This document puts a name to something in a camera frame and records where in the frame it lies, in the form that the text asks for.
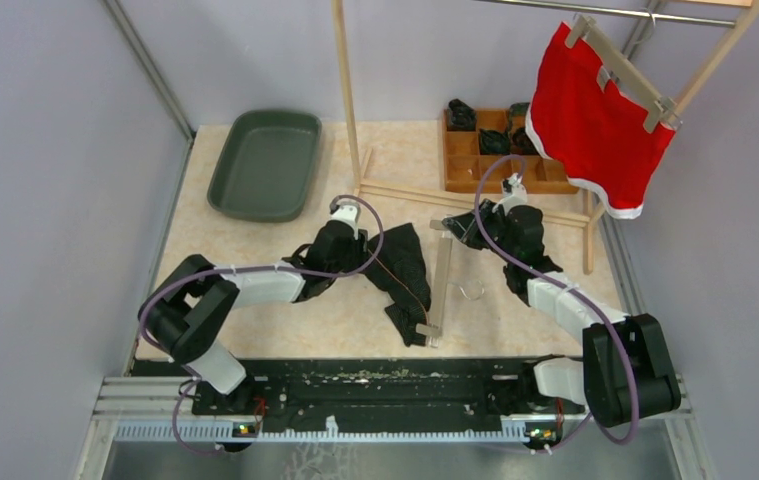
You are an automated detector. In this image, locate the dark folded sock top-left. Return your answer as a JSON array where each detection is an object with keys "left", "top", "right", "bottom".
[{"left": 447, "top": 99, "right": 477, "bottom": 132}]

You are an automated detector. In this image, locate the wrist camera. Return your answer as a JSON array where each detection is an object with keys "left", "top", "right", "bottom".
[
  {"left": 330, "top": 201, "right": 361, "bottom": 239},
  {"left": 498, "top": 173, "right": 528, "bottom": 214}
]

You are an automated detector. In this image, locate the camouflage folded cloth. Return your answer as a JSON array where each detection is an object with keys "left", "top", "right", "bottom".
[{"left": 507, "top": 102, "right": 530, "bottom": 129}]

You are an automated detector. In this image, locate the dark folded sock middle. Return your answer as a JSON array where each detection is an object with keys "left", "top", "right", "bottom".
[{"left": 478, "top": 129, "right": 512, "bottom": 156}]

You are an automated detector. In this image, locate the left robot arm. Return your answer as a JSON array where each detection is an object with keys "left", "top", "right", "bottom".
[{"left": 138, "top": 220, "right": 369, "bottom": 414}]

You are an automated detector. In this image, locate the beige clip hanger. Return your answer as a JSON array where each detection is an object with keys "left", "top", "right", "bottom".
[
  {"left": 416, "top": 219, "right": 485, "bottom": 348},
  {"left": 565, "top": 14, "right": 682, "bottom": 133}
]

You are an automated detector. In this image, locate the grey plastic bin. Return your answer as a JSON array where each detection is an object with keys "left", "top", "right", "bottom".
[{"left": 207, "top": 109, "right": 322, "bottom": 223}]

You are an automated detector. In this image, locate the wooden clothes rack frame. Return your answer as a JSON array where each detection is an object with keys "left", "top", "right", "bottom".
[{"left": 331, "top": 0, "right": 759, "bottom": 276}]

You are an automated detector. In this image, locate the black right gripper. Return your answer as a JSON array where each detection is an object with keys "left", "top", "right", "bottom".
[{"left": 446, "top": 199, "right": 517, "bottom": 263}]

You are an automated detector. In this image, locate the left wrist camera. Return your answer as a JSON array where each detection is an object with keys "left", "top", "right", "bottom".
[{"left": 330, "top": 201, "right": 361, "bottom": 239}]

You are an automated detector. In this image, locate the red underwear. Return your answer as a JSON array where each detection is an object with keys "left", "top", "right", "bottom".
[{"left": 525, "top": 23, "right": 675, "bottom": 220}]

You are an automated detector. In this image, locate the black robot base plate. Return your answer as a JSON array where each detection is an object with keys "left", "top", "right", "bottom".
[{"left": 129, "top": 357, "right": 586, "bottom": 436}]

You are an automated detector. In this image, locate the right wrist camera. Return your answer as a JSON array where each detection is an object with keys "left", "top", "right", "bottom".
[{"left": 498, "top": 173, "right": 528, "bottom": 214}]

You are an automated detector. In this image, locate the dark rolled sock right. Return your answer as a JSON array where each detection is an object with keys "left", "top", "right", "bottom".
[{"left": 510, "top": 127, "right": 539, "bottom": 156}]

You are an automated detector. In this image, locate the aluminium front rail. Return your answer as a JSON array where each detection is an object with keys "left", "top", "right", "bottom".
[{"left": 91, "top": 374, "right": 693, "bottom": 445}]

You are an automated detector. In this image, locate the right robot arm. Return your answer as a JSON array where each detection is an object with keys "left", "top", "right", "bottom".
[{"left": 442, "top": 200, "right": 682, "bottom": 428}]

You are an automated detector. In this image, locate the black striped garment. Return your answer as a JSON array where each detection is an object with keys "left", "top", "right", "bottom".
[{"left": 362, "top": 223, "right": 432, "bottom": 347}]

